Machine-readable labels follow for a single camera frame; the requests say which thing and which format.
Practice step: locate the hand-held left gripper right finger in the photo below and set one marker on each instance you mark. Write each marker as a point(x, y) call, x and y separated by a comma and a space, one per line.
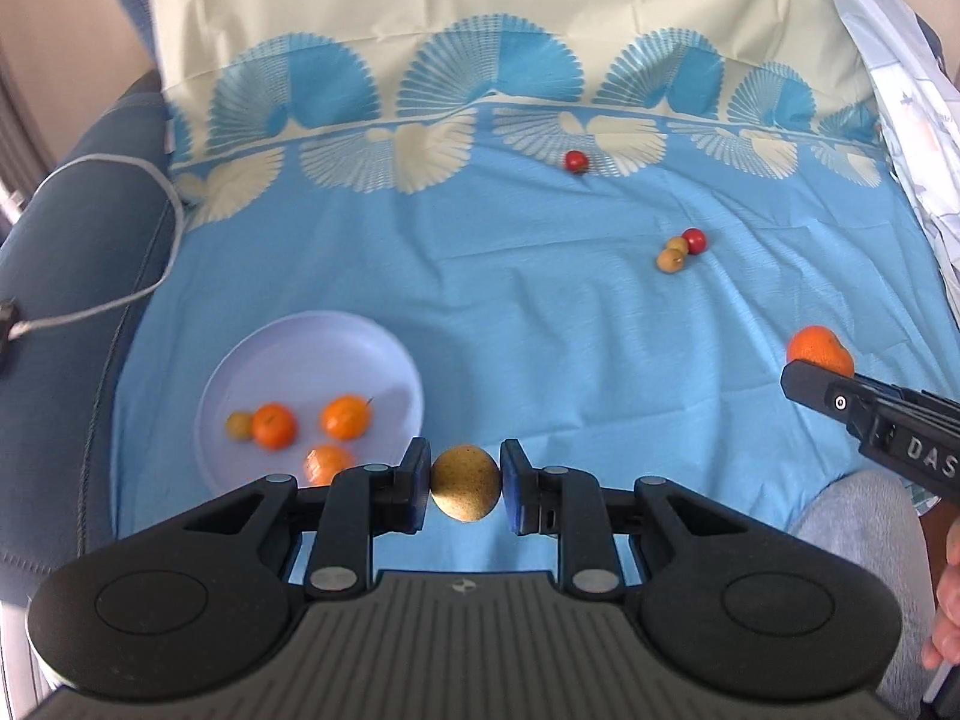
point(514, 487)

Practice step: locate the white patterned cloth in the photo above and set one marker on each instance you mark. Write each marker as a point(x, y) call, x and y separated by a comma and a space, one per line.
point(900, 90)

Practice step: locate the person's grey trouser leg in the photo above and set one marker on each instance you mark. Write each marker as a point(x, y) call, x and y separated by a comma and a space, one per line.
point(862, 540)

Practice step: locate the red cherry tomato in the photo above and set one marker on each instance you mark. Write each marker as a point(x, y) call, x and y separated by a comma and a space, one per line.
point(696, 241)
point(575, 160)

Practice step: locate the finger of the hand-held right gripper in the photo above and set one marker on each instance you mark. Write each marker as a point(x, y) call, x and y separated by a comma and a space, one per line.
point(814, 384)

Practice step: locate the person's right hand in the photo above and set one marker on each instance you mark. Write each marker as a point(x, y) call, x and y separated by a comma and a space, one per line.
point(949, 600)

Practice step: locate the small orange mandarin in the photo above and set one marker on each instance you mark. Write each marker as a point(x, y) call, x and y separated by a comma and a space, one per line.
point(346, 417)
point(274, 426)
point(328, 463)

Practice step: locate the blue denim cushion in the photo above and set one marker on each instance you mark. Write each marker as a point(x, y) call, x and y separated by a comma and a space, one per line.
point(135, 7)

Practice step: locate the plastic mandarin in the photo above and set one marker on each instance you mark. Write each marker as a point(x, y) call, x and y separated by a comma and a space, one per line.
point(820, 346)

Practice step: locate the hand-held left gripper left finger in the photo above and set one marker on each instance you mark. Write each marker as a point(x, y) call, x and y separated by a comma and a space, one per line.
point(420, 484)

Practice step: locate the blue fan-print blanket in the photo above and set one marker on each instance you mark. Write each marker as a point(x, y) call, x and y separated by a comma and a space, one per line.
point(487, 240)

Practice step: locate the black smartphone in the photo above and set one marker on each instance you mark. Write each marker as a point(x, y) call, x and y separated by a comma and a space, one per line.
point(6, 349)

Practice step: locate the pale blue round plate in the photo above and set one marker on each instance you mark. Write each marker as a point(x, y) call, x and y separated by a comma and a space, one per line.
point(315, 360)

